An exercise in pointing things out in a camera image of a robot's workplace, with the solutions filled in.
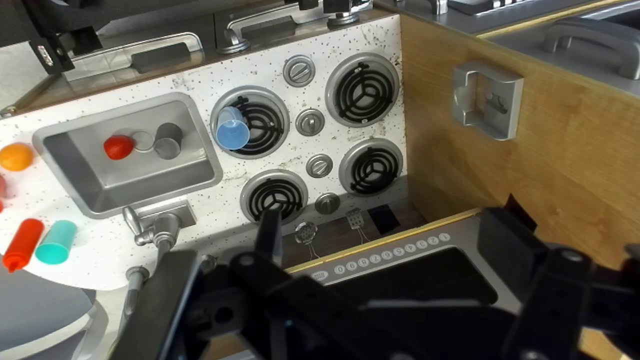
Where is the teal plastic cup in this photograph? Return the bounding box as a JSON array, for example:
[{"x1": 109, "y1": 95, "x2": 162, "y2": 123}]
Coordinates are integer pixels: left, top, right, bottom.
[{"x1": 33, "y1": 218, "x2": 79, "y2": 267}]

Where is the black coil toy burner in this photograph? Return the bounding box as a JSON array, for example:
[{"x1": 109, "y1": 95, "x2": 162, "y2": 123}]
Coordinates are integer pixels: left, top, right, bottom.
[
  {"x1": 324, "y1": 52, "x2": 404, "y2": 126},
  {"x1": 210, "y1": 87, "x2": 292, "y2": 162},
  {"x1": 238, "y1": 169, "x2": 311, "y2": 226},
  {"x1": 338, "y1": 137, "x2": 405, "y2": 199}
]

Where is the grey shelf support post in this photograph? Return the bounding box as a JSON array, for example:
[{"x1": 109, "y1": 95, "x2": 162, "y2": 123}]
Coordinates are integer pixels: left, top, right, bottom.
[{"x1": 121, "y1": 264, "x2": 154, "y2": 327}]

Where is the grey round stove knob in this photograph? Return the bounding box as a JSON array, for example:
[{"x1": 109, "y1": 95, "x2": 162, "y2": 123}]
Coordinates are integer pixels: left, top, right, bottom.
[
  {"x1": 293, "y1": 106, "x2": 328, "y2": 140},
  {"x1": 313, "y1": 191, "x2": 344, "y2": 217},
  {"x1": 280, "y1": 52, "x2": 318, "y2": 90},
  {"x1": 304, "y1": 152, "x2": 335, "y2": 181}
]

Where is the metal wall bracket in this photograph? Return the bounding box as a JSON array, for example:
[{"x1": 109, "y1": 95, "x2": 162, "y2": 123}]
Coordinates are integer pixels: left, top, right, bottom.
[{"x1": 450, "y1": 62, "x2": 526, "y2": 144}]

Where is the grey toy faucet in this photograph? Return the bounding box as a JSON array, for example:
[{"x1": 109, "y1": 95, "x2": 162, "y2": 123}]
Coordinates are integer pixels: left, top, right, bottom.
[{"x1": 119, "y1": 202, "x2": 200, "y2": 259}]

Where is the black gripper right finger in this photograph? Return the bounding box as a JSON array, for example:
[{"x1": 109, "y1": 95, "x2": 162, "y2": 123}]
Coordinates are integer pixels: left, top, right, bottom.
[{"x1": 478, "y1": 195, "x2": 640, "y2": 360}]

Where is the grey toy sink basin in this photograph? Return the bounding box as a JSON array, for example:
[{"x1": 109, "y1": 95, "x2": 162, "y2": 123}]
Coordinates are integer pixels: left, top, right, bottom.
[{"x1": 29, "y1": 90, "x2": 225, "y2": 223}]

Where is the red toy tomato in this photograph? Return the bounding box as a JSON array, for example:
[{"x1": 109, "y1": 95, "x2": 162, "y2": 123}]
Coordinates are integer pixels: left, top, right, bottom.
[{"x1": 101, "y1": 134, "x2": 138, "y2": 162}]

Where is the orange toy ball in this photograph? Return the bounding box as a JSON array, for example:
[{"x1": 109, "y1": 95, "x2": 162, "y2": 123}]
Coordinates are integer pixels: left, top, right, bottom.
[{"x1": 0, "y1": 140, "x2": 35, "y2": 174}]

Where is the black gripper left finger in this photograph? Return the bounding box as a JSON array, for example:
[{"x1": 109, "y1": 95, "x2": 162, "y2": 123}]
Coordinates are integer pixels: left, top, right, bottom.
[{"x1": 158, "y1": 211, "x2": 416, "y2": 360}]

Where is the grey cabinet door handle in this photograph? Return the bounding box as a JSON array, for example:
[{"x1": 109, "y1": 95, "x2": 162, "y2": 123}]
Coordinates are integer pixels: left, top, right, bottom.
[
  {"x1": 222, "y1": 4, "x2": 330, "y2": 54},
  {"x1": 61, "y1": 30, "x2": 205, "y2": 84}
]

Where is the blue plastic cup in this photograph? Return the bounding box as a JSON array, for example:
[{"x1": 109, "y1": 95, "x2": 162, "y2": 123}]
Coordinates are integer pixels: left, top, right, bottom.
[{"x1": 212, "y1": 106, "x2": 254, "y2": 152}]

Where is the wooden toy kitchen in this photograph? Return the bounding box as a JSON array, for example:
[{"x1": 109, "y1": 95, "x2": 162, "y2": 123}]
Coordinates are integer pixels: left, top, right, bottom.
[{"x1": 0, "y1": 0, "x2": 640, "y2": 360}]

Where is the small grey cup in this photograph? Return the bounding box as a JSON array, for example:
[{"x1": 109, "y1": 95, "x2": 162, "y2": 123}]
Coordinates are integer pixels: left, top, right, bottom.
[{"x1": 151, "y1": 123, "x2": 185, "y2": 162}]

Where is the red sauce bottle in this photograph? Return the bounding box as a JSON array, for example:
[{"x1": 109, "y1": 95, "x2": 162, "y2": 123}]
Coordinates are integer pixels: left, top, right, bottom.
[{"x1": 2, "y1": 217, "x2": 46, "y2": 275}]

